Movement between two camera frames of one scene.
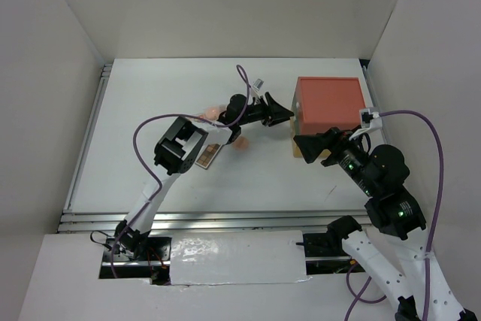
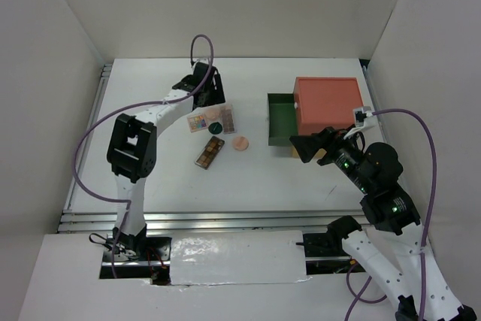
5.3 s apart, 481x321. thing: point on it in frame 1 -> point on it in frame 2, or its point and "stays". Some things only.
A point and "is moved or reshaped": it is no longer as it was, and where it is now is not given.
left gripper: [274, 109] -> [218, 95]
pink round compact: [241, 143] stays
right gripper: [332, 138] stays
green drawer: [296, 126] is moved or reshaped
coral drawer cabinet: [322, 103] stays
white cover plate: [237, 257] stays
